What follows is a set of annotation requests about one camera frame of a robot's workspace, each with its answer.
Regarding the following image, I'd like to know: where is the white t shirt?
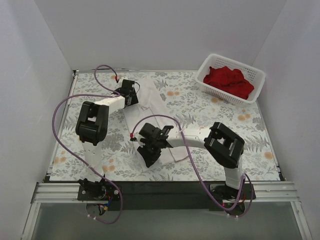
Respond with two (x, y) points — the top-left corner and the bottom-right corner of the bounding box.
(123, 77), (189, 172)

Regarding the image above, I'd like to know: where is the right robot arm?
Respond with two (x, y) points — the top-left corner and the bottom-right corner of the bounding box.
(130, 122), (245, 199)

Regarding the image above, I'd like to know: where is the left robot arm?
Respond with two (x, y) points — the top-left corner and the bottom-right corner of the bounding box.
(75, 79), (139, 200)

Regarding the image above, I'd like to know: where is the floral patterned table mat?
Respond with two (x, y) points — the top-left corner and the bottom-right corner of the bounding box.
(49, 71), (280, 182)

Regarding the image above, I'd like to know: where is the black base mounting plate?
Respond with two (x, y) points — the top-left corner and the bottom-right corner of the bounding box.
(77, 179), (256, 211)

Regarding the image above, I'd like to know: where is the red t shirt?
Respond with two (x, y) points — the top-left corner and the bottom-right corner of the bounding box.
(203, 66), (255, 100)

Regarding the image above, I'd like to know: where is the white plastic laundry basket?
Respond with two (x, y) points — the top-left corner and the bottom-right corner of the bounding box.
(195, 53), (266, 107)

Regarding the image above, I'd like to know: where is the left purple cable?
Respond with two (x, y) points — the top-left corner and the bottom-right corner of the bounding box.
(53, 64), (125, 225)

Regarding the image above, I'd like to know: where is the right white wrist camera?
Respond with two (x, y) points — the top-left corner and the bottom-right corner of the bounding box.
(130, 132), (145, 148)

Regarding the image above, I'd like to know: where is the aluminium frame rail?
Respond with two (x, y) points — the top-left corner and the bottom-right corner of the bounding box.
(31, 181), (312, 240)

